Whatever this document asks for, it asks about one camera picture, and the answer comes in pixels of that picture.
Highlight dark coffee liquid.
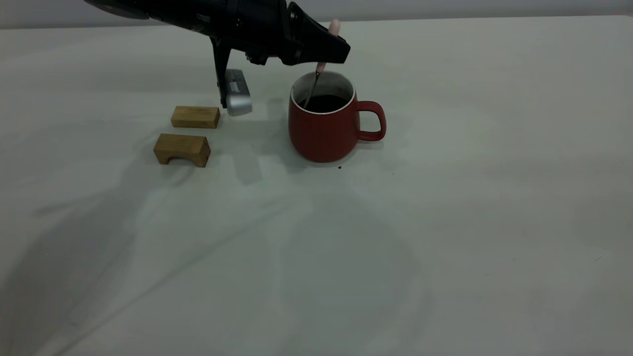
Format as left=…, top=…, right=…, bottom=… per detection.
left=298, top=94, right=349, bottom=113

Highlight arched wooden block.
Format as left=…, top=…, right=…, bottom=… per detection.
left=153, top=133, right=211, bottom=168

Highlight flat wooden block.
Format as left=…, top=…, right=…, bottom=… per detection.
left=171, top=106, right=221, bottom=130

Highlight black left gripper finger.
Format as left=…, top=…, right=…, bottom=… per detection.
left=283, top=2, right=351, bottom=65

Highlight red ceramic mug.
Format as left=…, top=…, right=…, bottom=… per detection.
left=288, top=72, right=387, bottom=163

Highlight pink handled metal spoon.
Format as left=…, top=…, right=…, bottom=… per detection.
left=302, top=19, right=341, bottom=109

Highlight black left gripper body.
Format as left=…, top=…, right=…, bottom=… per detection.
left=226, top=0, right=302, bottom=66

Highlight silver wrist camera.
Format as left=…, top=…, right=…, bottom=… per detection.
left=225, top=69, right=253, bottom=117

